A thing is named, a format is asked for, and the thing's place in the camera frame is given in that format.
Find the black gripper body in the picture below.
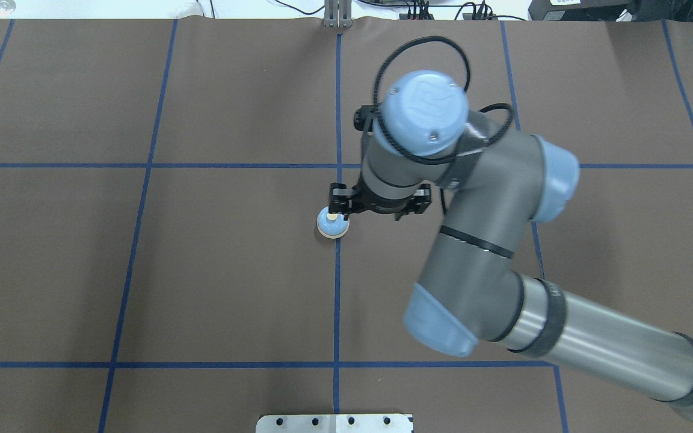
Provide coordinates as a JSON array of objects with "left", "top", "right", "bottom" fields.
[{"left": 353, "top": 183, "right": 416, "bottom": 218}]

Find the white camera stand pedestal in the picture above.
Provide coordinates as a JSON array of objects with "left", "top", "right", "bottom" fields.
[{"left": 255, "top": 413, "right": 415, "bottom": 432}]

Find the brown paper table cover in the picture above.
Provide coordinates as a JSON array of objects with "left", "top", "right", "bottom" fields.
[{"left": 0, "top": 16, "right": 693, "bottom": 432}]

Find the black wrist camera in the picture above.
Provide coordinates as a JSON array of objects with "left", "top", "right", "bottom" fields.
[{"left": 353, "top": 105, "right": 379, "bottom": 134}]

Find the black box with label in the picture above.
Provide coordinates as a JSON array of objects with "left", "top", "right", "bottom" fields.
[{"left": 528, "top": 1, "right": 629, "bottom": 22}]

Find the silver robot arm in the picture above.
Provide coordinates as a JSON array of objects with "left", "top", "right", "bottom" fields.
[{"left": 317, "top": 70, "right": 693, "bottom": 423}]

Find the aluminium frame post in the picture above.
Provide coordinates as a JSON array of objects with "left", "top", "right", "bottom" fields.
[{"left": 322, "top": 0, "right": 354, "bottom": 28}]

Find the black camera cable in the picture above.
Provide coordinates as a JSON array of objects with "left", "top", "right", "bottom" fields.
[{"left": 372, "top": 36, "right": 514, "bottom": 217}]

